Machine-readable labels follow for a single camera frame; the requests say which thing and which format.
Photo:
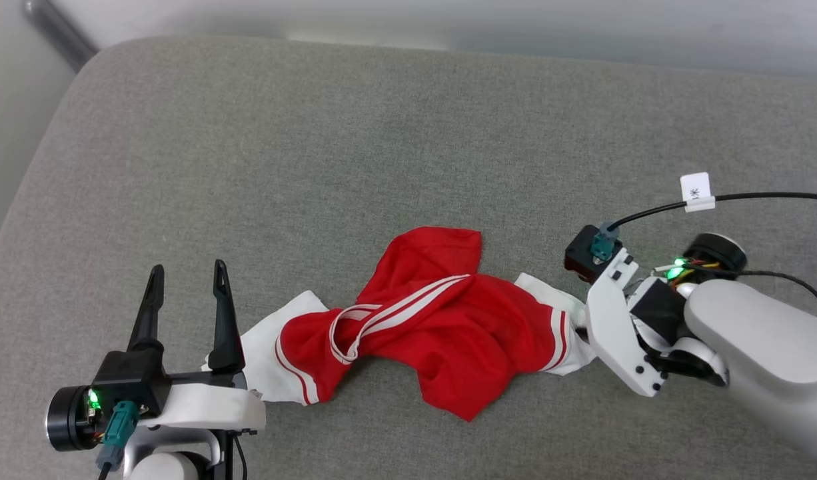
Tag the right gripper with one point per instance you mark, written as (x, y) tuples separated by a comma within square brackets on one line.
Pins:
[(612, 320)]

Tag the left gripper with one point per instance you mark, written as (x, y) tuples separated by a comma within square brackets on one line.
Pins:
[(208, 406)]

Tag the red and white shirt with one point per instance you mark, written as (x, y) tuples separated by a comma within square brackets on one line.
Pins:
[(448, 333)]

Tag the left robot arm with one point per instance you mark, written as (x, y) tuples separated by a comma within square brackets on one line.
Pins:
[(162, 466)]

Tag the grey fabric sofa cushion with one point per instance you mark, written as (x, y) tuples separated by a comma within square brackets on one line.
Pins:
[(382, 146)]

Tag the dark grey pole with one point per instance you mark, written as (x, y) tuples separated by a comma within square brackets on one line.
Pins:
[(58, 30)]

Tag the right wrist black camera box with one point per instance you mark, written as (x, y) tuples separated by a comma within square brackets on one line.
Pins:
[(582, 256)]

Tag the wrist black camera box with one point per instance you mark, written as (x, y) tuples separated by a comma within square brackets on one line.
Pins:
[(582, 256), (132, 380)]

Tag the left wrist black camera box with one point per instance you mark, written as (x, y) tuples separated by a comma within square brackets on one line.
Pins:
[(132, 380)]

